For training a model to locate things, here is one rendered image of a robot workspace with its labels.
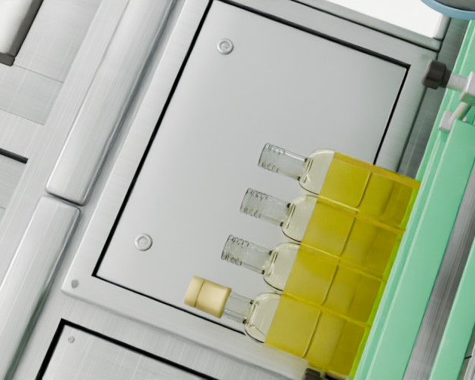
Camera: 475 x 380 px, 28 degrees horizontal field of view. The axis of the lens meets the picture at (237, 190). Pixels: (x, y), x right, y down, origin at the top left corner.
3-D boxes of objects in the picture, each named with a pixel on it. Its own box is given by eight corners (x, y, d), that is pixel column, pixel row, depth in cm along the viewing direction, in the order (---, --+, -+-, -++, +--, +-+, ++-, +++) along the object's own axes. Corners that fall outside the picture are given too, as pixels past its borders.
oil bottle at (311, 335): (435, 360, 105) (255, 291, 106) (446, 356, 99) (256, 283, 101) (419, 409, 104) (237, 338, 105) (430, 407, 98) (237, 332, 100)
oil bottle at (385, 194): (480, 218, 109) (307, 154, 111) (494, 206, 104) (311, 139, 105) (466, 262, 108) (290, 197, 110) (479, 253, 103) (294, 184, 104)
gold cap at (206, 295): (232, 285, 102) (194, 270, 102) (220, 315, 101) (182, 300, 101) (231, 292, 105) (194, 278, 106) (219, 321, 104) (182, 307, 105)
